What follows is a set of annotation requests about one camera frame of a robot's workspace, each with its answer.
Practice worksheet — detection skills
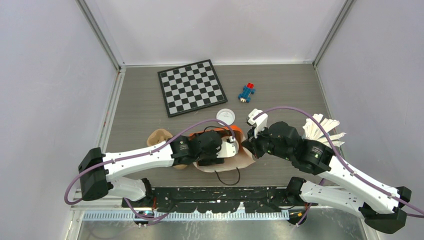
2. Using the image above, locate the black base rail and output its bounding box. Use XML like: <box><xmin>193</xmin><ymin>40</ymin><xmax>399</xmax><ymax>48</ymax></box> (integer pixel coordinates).
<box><xmin>130</xmin><ymin>186</ymin><xmax>306</xmax><ymax>214</ymax></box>

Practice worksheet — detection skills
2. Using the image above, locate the orange paper bag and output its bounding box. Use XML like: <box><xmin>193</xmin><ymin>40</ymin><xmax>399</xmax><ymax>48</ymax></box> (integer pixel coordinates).
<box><xmin>193</xmin><ymin>124</ymin><xmax>256</xmax><ymax>186</ymax></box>

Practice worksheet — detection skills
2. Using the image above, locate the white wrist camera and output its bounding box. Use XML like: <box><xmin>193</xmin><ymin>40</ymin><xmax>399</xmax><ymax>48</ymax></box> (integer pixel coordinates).
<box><xmin>246</xmin><ymin>108</ymin><xmax>268</xmax><ymax>140</ymax></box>
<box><xmin>216</xmin><ymin>136</ymin><xmax>239</xmax><ymax>159</ymax></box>

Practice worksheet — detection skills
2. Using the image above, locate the white plastic cup lid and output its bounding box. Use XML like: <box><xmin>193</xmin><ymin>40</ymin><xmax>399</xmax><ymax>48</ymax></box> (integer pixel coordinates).
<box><xmin>216</xmin><ymin>108</ymin><xmax>236</xmax><ymax>125</ymax></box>

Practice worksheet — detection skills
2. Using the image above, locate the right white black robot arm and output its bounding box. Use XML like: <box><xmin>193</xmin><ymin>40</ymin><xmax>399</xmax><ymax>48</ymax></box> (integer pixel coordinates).
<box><xmin>242</xmin><ymin>117</ymin><xmax>412</xmax><ymax>234</ymax></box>

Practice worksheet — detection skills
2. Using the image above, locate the brown pulp cup carrier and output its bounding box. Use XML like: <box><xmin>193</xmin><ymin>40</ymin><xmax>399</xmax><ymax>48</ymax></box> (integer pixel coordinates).
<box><xmin>146</xmin><ymin>128</ymin><xmax>188</xmax><ymax>170</ymax></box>

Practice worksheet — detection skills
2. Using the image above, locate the white paper-wrapped straws bundle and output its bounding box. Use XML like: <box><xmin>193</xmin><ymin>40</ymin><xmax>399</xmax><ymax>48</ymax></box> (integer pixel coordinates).
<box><xmin>302</xmin><ymin>114</ymin><xmax>346</xmax><ymax>148</ymax></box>

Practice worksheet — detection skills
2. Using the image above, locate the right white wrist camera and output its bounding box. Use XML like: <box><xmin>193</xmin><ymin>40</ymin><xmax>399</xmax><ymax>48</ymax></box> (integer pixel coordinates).
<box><xmin>246</xmin><ymin>108</ymin><xmax>268</xmax><ymax>140</ymax></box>

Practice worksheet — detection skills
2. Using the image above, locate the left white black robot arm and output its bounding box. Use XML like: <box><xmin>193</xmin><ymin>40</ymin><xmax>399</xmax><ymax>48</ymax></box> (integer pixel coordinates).
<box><xmin>78</xmin><ymin>130</ymin><xmax>238</xmax><ymax>207</ymax></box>

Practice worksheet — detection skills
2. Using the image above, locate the black white chessboard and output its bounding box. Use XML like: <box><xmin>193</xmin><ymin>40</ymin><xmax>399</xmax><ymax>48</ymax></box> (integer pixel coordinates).
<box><xmin>157</xmin><ymin>59</ymin><xmax>228</xmax><ymax>118</ymax></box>

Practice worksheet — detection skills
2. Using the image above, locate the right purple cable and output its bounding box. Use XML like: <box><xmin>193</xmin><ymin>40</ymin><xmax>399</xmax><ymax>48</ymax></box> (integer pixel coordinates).
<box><xmin>251</xmin><ymin>106</ymin><xmax>424</xmax><ymax>220</ymax></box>

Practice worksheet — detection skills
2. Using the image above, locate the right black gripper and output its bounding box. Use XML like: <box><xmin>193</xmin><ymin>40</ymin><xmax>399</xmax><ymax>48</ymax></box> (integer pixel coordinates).
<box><xmin>241</xmin><ymin>122</ymin><xmax>293</xmax><ymax>161</ymax></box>

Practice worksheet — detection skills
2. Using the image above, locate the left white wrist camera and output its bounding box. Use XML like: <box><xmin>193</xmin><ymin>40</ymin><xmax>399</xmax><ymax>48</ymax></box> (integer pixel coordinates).
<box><xmin>216</xmin><ymin>136</ymin><xmax>239</xmax><ymax>159</ymax></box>

